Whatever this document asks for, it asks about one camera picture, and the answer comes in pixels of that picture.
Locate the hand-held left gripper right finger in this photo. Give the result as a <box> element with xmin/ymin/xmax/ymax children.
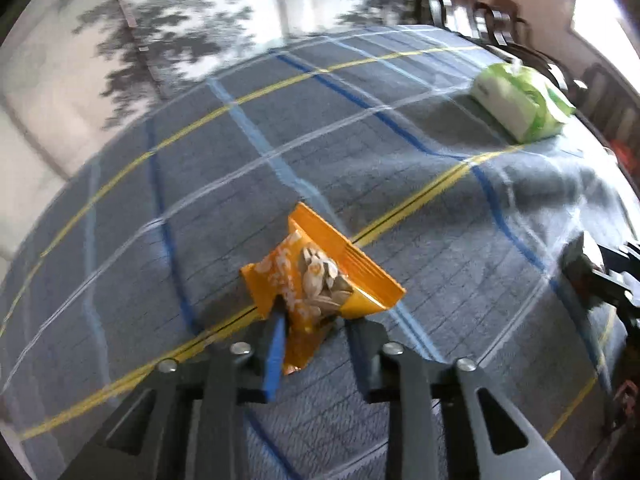
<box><xmin>345</xmin><ymin>317</ymin><xmax>576</xmax><ymax>480</ymax></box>

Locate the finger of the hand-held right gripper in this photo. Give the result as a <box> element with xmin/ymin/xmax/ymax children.
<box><xmin>587</xmin><ymin>270</ymin><xmax>640</xmax><ymax>312</ymax></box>
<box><xmin>597</xmin><ymin>241</ymin><xmax>640</xmax><ymax>270</ymax></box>

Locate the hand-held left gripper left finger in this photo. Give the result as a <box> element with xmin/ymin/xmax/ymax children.
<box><xmin>60</xmin><ymin>316</ymin><xmax>290</xmax><ymax>480</ymax></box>

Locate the orange sunflower seed packet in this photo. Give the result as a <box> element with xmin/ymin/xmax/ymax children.
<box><xmin>239</xmin><ymin>202</ymin><xmax>407</xmax><ymax>376</ymax></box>

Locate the dark wooden chair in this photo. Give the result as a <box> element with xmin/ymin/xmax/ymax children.
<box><xmin>414</xmin><ymin>0</ymin><xmax>488</xmax><ymax>36</ymax></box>
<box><xmin>575</xmin><ymin>62</ymin><xmax>640</xmax><ymax>158</ymax></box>
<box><xmin>475</xmin><ymin>0</ymin><xmax>531</xmax><ymax>56</ymax></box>

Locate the green tissue pack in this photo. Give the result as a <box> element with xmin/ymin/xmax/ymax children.
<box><xmin>469</xmin><ymin>60</ymin><xmax>577</xmax><ymax>145</ymax></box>

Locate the grey plaid tablecloth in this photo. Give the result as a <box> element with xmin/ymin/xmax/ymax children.
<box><xmin>0</xmin><ymin>25</ymin><xmax>640</xmax><ymax>480</ymax></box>

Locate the painted landscape folding screen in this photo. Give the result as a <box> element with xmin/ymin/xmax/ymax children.
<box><xmin>0</xmin><ymin>0</ymin><xmax>451</xmax><ymax>261</ymax></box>

